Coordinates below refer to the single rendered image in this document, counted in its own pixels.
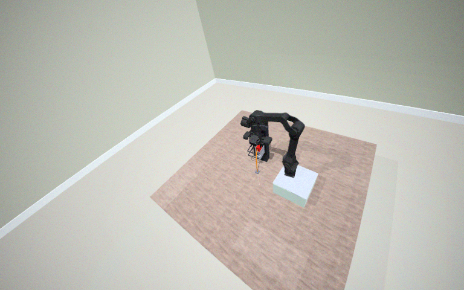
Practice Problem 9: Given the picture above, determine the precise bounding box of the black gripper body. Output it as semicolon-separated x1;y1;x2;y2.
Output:
243;129;272;146

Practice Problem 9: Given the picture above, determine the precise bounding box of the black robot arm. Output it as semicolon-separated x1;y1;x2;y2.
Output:
240;110;305;178

